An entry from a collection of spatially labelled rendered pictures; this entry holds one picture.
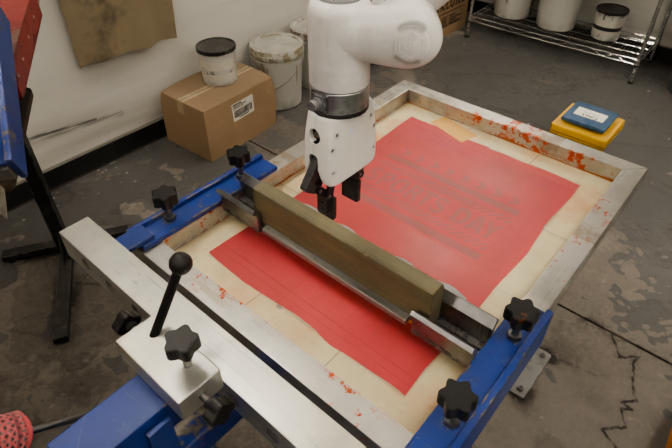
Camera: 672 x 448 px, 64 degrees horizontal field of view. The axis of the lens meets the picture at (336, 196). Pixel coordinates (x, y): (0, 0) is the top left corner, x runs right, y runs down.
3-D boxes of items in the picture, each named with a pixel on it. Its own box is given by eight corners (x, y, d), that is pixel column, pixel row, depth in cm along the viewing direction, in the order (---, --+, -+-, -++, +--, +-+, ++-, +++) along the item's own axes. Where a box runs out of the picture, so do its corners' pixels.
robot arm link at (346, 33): (436, -18, 63) (451, 11, 55) (427, 67, 69) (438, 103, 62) (307, -18, 62) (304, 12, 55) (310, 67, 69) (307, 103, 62)
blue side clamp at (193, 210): (262, 180, 111) (259, 152, 106) (279, 190, 108) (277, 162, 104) (135, 259, 93) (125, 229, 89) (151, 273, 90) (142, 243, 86)
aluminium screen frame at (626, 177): (403, 93, 138) (404, 79, 135) (641, 183, 108) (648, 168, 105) (134, 259, 91) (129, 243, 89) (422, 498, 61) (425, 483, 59)
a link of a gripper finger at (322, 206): (321, 192, 71) (322, 229, 75) (337, 181, 73) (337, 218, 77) (303, 182, 72) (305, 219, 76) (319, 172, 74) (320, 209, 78)
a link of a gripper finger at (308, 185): (298, 180, 67) (312, 201, 72) (335, 135, 69) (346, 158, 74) (291, 176, 68) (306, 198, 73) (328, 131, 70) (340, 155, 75)
